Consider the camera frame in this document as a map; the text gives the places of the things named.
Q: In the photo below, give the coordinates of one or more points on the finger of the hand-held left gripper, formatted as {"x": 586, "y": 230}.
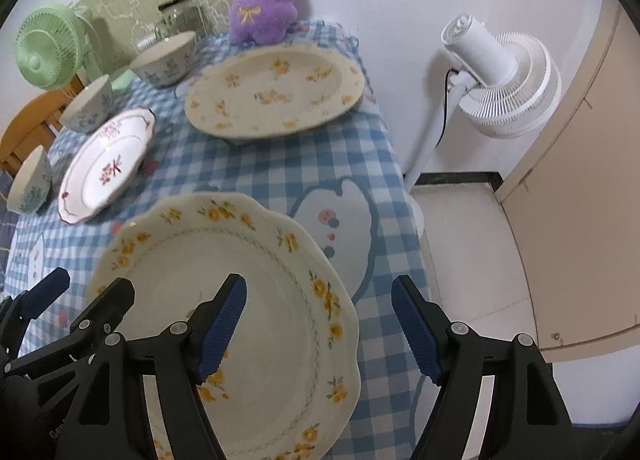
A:
{"x": 50, "y": 287}
{"x": 107, "y": 302}

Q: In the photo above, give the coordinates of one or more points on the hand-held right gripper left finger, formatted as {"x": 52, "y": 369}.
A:
{"x": 220, "y": 335}

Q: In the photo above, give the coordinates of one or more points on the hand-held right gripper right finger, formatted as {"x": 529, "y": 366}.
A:
{"x": 415, "y": 335}

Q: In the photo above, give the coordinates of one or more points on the scalloped yellow floral plate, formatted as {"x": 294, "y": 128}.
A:
{"x": 300, "y": 340}

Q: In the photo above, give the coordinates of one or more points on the cream bowl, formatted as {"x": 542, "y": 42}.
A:
{"x": 30, "y": 190}

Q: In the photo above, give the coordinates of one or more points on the pink floral plate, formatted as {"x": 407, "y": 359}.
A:
{"x": 100, "y": 175}

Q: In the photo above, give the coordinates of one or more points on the wooden bed headboard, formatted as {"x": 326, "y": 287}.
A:
{"x": 25, "y": 125}

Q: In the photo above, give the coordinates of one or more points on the blue floral ceramic bowl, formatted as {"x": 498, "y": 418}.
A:
{"x": 165, "y": 65}
{"x": 87, "y": 110}

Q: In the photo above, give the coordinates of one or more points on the blue checkered tablecloth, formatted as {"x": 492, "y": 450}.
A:
{"x": 300, "y": 165}

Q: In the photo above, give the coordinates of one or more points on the beige door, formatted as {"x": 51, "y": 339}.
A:
{"x": 590, "y": 190}

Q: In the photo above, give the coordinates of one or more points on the green desk fan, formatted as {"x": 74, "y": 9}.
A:
{"x": 45, "y": 45}

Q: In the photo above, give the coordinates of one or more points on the deep yellow floral plate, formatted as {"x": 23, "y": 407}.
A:
{"x": 270, "y": 90}

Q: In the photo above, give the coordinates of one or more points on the cotton swab container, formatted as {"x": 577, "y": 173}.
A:
{"x": 145, "y": 42}

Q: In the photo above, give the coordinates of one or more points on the white standing fan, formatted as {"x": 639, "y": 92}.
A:
{"x": 500, "y": 85}

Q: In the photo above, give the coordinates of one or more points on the glass jar with black lid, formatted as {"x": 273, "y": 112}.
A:
{"x": 172, "y": 22}

